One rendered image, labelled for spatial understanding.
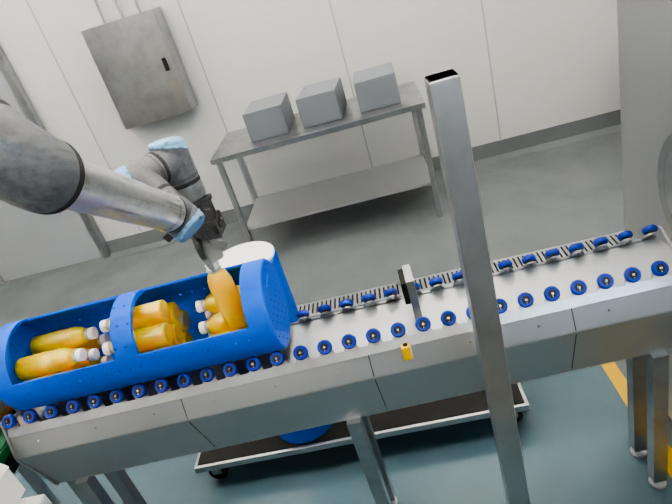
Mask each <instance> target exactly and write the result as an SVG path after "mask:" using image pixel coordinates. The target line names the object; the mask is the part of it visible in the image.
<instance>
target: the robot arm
mask: <svg viewBox="0 0 672 504"><path fill-rule="evenodd" d="M148 150H149V151H150V152H148V153H146V154H144V155H142V156H140V157H138V158H136V159H134V160H133V161H131V162H129V163H127V164H125V165H121V166H120V167H119V168H118V169H116V170H115V171H111V170H109V169H106V168H104V167H101V166H98V165H96V164H93V163H91V162H88V161H86V160H83V159H82V157H81V155H80V154H79V152H78V151H77V150H76V149H75V148H74V147H73V146H72V145H70V144H69V143H67V142H65V141H63V140H60V139H58V138H57V137H55V136H53V135H51V134H50V133H48V132H46V131H45V130H43V129H42V128H40V127H39V126H37V125H36V124H34V123H33V122H31V121H30V120H28V119H27V118H26V117H24V116H23V115H22V114H21V113H19V112H18V111H17V110H15V109H14V108H13V107H11V106H10V105H9V104H8V103H7V102H6V101H5V100H4V99H3V98H2V97H1V96H0V200H1V201H3V202H5V203H7V204H9V205H12V206H14V207H17V208H20V209H22V210H25V211H28V212H32V213H38V214H43V215H53V214H58V213H61V212H63V211H65V210H71V211H76V212H80V213H85V214H89V215H94V216H98V217H103V218H107V219H112V220H116V221H121V222H125V223H130V224H135V225H139V226H144V227H148V228H153V229H157V230H159V231H161V232H165V234H164V235H163V237H162V238H163V239H164V240H166V241H167V242H170V241H171V240H172V239H174V240H177V241H178V242H180V243H182V242H185V241H187V240H188V239H190V238H191V239H192V241H193V244H194V247H195V249H196V251H197V253H198V255H199V257H200V258H201V260H202V261H203V262H204V264H205V265H206V266H207V267H208V268H209V269H210V270H211V271H212V272H215V268H214V266H213V263H214V262H216V261H218V260H220V259H221V258H223V256H224V254H223V252H222V251H221V250H222V249H224V248H226V247H227V243H226V242H225V241H221V240H217V239H218V238H221V237H222V235H223V232H224V230H225V227H226V224H225V221H224V219H223V217H222V214H221V212H220V210H217V211H216V210H215V207H214V205H213V203H212V200H211V199H212V195H211V193H208V194H206V189H205V187H204V185H203V182H202V180H201V178H200V176H199V173H198V171H197V168H196V166H195V164H194V161H193V159H192V157H191V154H190V152H189V147H188V146H187V145H186V143H185V141H184V139H183V138H182V137H180V136H172V137H167V138H163V139H160V140H157V141H154V142H152V143H151V144H149V145H148Z"/></svg>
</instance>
